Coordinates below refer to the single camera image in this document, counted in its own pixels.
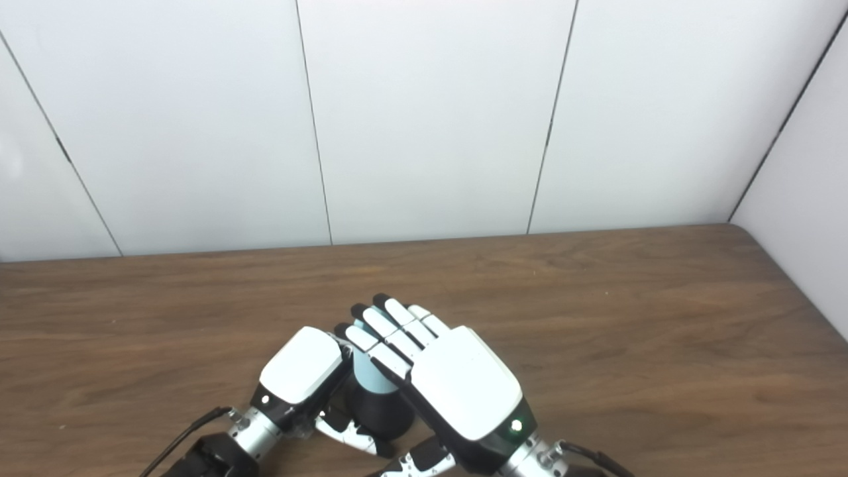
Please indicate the white and black left hand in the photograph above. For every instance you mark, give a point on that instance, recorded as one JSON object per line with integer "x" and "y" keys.
{"x": 301, "y": 364}

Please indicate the black wall panel hinge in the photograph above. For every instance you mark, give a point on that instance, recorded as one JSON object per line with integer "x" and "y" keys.
{"x": 63, "y": 150}

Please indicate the white and black right hand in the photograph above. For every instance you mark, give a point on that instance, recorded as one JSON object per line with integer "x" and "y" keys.
{"x": 464, "y": 384}

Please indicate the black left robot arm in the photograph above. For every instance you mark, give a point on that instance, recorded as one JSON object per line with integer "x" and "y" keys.
{"x": 258, "y": 430}

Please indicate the light blue cylinder cup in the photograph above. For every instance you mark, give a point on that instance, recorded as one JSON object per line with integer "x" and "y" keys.
{"x": 368, "y": 374}

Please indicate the black funnel-shaped nozzle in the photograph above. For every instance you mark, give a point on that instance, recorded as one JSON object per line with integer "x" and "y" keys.
{"x": 374, "y": 414}

